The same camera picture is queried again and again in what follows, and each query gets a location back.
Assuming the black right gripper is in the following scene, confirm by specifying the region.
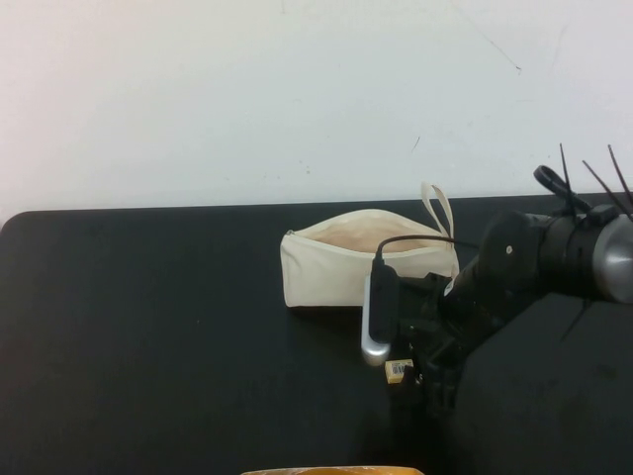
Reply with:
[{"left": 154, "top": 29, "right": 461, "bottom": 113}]
[{"left": 390, "top": 271, "right": 477, "bottom": 422}]

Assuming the small yellow eraser with barcode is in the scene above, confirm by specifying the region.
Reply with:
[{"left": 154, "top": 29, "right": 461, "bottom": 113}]
[{"left": 385, "top": 359, "right": 414, "bottom": 384}]

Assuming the cream canvas pencil case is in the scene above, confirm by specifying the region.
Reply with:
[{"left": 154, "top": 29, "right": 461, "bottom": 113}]
[{"left": 280, "top": 181, "right": 462, "bottom": 310}]

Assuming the yellow cardboard box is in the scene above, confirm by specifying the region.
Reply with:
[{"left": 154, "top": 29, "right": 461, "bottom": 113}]
[{"left": 240, "top": 464, "right": 422, "bottom": 475}]

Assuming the black zip tie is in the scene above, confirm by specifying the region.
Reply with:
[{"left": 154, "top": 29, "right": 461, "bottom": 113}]
[
  {"left": 606, "top": 143, "right": 633, "bottom": 212},
  {"left": 559, "top": 142, "right": 573, "bottom": 202},
  {"left": 582, "top": 159, "right": 617, "bottom": 202}
]

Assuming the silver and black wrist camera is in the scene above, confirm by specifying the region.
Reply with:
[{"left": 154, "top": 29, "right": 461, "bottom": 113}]
[{"left": 360, "top": 260, "right": 399, "bottom": 368}]

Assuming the black camera cable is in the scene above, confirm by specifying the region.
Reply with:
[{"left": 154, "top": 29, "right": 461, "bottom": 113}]
[{"left": 374, "top": 164, "right": 592, "bottom": 269}]

